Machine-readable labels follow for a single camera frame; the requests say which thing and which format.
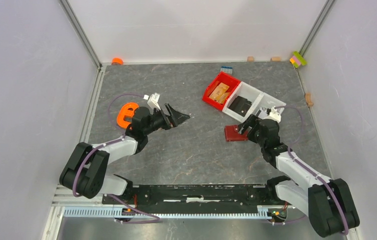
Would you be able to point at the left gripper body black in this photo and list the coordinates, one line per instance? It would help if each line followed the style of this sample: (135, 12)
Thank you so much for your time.
(160, 121)

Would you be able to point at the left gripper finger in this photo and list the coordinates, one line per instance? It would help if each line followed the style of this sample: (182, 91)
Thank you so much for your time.
(177, 120)
(171, 112)

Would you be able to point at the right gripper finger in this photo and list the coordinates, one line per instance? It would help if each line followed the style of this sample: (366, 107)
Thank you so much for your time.
(242, 128)
(253, 119)

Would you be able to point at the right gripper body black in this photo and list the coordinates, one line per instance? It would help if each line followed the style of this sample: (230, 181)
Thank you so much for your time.
(254, 132)

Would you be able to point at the red leather card holder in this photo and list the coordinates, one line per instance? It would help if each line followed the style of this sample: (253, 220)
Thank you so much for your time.
(231, 133)

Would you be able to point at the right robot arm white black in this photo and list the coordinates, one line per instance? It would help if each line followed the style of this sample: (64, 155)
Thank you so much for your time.
(327, 202)

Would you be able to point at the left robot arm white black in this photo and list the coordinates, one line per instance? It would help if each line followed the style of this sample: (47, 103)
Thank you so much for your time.
(85, 171)

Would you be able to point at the black cards in white bin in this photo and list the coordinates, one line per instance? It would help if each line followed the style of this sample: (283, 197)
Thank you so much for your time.
(240, 105)

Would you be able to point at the white divided plastic bin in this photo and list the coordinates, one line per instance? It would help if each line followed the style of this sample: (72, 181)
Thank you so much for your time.
(261, 101)

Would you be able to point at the red plastic bin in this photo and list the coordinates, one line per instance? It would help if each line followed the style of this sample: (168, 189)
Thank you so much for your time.
(225, 78)

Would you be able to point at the blue white small block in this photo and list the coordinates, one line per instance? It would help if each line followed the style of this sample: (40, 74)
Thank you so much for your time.
(227, 70)

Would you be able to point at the wooden piece right edge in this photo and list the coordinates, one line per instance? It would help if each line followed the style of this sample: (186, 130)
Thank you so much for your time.
(308, 99)

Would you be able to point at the small orange cap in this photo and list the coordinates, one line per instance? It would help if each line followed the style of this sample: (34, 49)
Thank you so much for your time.
(117, 61)

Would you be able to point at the colourful toy brick stack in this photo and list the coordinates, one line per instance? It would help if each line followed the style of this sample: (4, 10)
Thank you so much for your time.
(297, 60)

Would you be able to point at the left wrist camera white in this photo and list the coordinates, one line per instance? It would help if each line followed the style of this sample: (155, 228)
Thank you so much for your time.
(153, 101)

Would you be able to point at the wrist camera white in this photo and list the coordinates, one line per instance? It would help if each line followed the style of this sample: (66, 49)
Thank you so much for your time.
(273, 114)
(153, 101)

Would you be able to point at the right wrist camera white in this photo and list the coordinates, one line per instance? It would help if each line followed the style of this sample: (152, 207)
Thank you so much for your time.
(273, 114)

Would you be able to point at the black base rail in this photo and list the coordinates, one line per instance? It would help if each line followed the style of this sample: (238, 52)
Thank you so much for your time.
(150, 194)

